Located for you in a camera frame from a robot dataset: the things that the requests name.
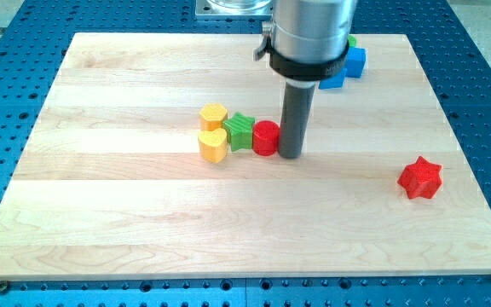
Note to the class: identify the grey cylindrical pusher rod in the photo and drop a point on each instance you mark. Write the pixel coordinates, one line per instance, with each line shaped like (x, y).
(297, 100)

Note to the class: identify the red circle block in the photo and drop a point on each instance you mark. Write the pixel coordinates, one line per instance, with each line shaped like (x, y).
(265, 137)

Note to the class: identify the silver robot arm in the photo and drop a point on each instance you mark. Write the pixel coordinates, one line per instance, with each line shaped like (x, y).
(307, 41)

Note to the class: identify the green block behind arm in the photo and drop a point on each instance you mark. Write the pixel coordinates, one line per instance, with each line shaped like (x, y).
(352, 41)

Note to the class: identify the light wooden board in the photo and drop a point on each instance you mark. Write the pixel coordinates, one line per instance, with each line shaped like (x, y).
(111, 185)

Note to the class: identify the blue flat block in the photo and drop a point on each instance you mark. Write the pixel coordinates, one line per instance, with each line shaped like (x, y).
(334, 82)

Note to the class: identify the green star block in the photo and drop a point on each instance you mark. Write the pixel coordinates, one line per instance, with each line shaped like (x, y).
(240, 131)

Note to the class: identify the blue cube block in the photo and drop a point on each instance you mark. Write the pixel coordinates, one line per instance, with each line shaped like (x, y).
(355, 62)

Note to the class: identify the yellow hexagon block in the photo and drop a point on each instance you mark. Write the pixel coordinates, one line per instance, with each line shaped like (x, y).
(212, 116)

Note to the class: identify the yellow heart block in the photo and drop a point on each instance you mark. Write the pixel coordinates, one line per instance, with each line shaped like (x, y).
(213, 144)

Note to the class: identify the red star block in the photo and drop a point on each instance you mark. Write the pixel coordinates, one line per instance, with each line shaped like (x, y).
(421, 179)

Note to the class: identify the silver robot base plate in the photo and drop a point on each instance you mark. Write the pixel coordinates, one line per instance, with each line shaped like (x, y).
(232, 9)

